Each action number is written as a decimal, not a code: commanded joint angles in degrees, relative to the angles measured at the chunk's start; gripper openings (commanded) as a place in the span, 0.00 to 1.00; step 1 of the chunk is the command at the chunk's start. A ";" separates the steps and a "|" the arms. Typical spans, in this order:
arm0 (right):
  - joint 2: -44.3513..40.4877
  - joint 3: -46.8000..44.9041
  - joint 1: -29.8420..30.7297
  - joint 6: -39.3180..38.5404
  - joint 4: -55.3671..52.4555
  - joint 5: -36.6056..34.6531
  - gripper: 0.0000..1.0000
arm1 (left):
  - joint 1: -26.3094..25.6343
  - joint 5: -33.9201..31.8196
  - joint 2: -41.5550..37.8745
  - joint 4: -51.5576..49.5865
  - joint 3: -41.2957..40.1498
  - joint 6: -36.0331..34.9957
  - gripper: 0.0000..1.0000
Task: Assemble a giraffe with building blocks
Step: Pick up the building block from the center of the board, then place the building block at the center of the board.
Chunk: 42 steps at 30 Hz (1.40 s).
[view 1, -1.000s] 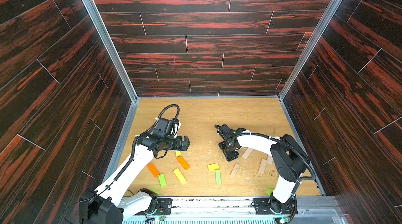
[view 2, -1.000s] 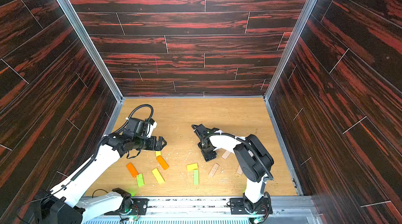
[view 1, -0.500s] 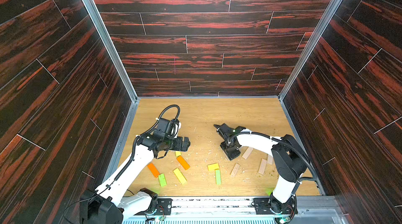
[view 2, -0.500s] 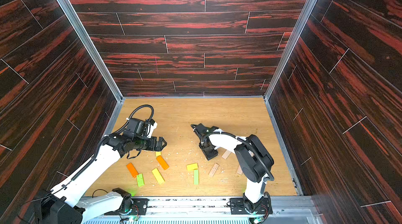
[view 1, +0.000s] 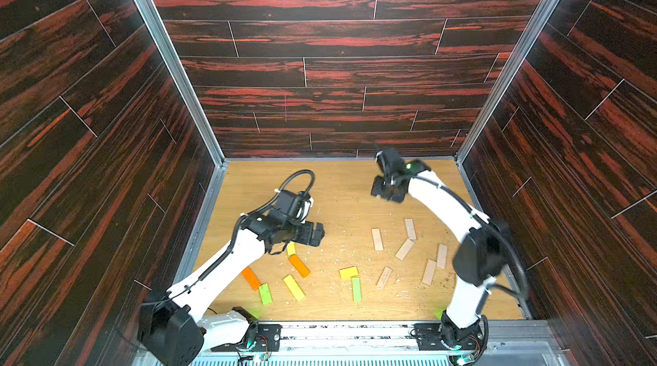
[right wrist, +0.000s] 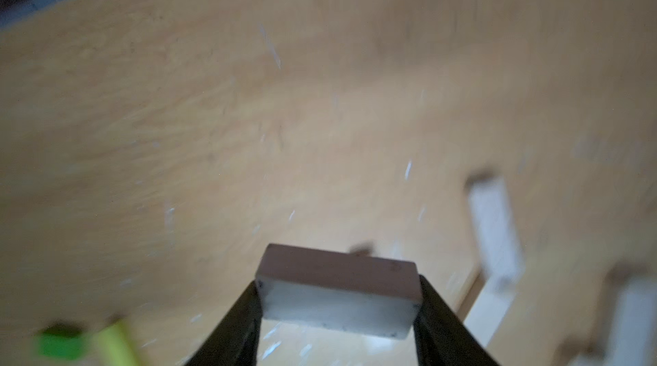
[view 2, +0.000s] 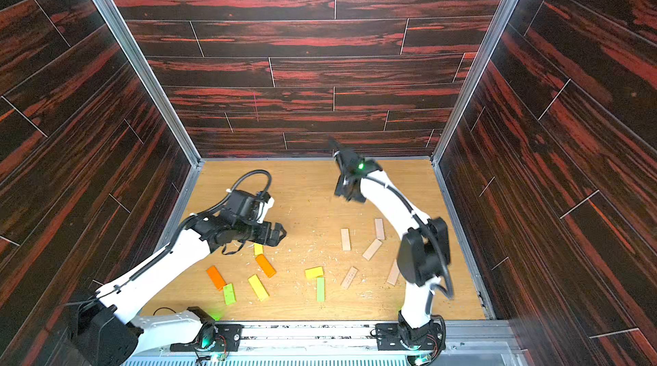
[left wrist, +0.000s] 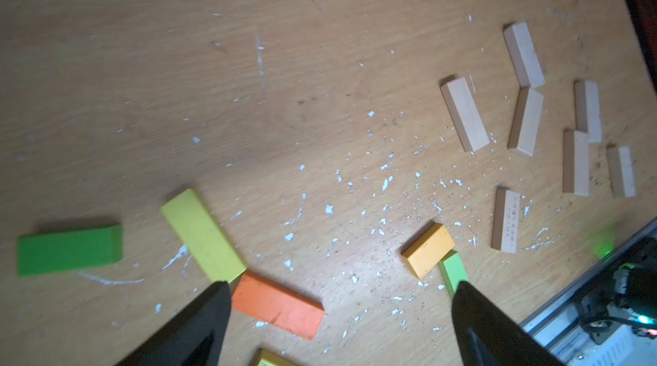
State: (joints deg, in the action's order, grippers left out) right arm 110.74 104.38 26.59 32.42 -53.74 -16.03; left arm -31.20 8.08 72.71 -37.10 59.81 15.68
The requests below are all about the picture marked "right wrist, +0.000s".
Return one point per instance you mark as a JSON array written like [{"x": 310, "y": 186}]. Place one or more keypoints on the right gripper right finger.
[{"x": 441, "y": 339}]

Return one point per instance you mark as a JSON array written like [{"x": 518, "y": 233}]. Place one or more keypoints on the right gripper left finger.
[{"x": 235, "y": 339}]

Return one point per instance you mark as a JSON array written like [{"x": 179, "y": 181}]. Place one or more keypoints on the natural wood block diagonal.
[{"x": 489, "y": 309}]

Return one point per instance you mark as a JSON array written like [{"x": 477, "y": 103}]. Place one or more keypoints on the short natural wood block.
[{"x": 339, "y": 291}]

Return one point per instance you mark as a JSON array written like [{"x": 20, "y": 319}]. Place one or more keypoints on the natural wood block neck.
[{"x": 495, "y": 230}]

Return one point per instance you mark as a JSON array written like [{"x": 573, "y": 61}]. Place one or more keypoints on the yellow block upper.
[{"x": 115, "y": 346}]

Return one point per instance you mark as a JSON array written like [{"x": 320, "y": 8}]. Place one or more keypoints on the small green block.
[{"x": 62, "y": 341}]

